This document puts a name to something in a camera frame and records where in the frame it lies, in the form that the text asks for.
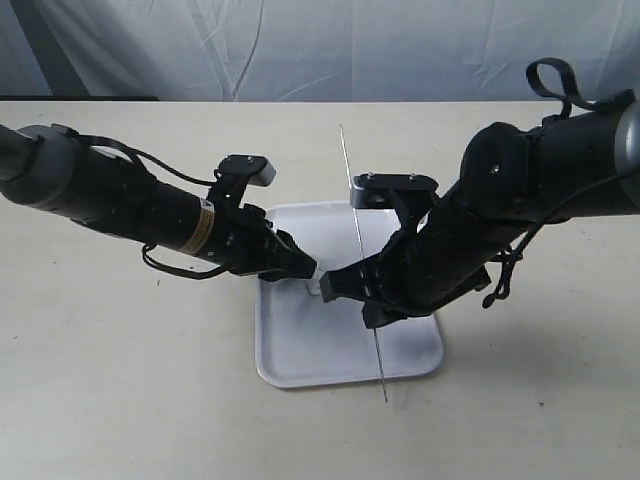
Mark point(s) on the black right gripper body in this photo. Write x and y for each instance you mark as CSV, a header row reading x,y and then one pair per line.
x,y
433,270

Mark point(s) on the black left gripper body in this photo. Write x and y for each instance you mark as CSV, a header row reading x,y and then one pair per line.
x,y
238,237

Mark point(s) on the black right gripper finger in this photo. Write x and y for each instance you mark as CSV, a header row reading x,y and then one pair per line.
x,y
358,281
377,314

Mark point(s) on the white marshmallow piece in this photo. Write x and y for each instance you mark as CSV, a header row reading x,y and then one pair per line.
x,y
313,284

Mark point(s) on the thin metal skewer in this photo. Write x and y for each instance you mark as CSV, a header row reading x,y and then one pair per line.
x,y
375,336

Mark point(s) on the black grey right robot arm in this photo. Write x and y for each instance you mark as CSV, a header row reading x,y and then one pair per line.
x,y
511,184

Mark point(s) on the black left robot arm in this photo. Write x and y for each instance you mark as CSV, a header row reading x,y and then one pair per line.
x,y
103,185

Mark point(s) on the white rectangular plastic tray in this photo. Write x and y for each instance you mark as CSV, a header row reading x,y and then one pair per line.
x,y
302,341

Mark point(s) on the grey fabric backdrop curtain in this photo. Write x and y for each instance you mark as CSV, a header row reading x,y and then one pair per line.
x,y
311,51

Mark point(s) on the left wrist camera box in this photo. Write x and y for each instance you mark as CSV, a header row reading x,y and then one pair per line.
x,y
256,170

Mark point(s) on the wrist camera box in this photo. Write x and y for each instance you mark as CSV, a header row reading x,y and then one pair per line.
x,y
256,170
373,190

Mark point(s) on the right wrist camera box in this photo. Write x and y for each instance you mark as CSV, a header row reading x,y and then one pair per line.
x,y
373,190

